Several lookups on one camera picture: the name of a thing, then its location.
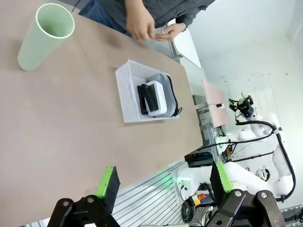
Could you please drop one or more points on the white alarm clock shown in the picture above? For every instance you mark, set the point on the white alarm clock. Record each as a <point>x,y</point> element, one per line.
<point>161,94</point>

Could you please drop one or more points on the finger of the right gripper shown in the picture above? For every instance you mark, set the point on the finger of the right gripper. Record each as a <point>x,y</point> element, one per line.
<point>232,104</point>
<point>243,95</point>

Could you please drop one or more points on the pale green plastic cup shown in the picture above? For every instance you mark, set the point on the pale green plastic cup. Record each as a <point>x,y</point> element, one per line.
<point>35,49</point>

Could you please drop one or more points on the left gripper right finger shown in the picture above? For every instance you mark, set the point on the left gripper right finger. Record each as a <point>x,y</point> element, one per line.
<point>220,182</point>

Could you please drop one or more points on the person's right forearm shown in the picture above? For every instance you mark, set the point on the person's right forearm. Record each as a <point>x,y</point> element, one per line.
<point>133,2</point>

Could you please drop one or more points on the black plug adapter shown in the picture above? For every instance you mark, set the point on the black plug adapter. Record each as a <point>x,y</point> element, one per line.
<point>220,105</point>

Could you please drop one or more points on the person in blue clothing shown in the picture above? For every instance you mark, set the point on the person in blue clothing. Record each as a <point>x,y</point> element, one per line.
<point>104,19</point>

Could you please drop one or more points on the aluminium table frame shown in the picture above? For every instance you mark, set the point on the aluminium table frame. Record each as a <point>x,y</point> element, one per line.
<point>146,198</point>

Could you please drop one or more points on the person's right hand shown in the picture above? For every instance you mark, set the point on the person's right hand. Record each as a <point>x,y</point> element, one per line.
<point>139,23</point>

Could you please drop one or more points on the white side panel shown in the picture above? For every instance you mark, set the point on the white side panel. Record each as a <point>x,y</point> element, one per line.
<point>187,49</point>

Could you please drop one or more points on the person in grey shirt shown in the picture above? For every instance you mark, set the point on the person in grey shirt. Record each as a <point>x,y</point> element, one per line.
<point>161,9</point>

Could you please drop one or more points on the white perforated plastic basket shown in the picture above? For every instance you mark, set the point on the white perforated plastic basket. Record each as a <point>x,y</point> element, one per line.
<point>127,94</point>

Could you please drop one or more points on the person's left hand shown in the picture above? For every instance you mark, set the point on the person's left hand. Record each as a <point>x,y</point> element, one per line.
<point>174,29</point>

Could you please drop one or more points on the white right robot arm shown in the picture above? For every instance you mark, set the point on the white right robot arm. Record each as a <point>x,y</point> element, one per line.
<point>281,151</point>

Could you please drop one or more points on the yellow emergency stop button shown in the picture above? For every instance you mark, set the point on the yellow emergency stop button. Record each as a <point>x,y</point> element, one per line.
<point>198,198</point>

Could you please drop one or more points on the pink board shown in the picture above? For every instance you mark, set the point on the pink board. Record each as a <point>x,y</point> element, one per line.
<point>214,101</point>

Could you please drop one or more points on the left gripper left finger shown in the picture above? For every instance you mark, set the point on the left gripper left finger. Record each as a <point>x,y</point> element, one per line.
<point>107,184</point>

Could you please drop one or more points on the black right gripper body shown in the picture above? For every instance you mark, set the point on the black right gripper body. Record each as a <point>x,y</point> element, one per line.
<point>245,104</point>

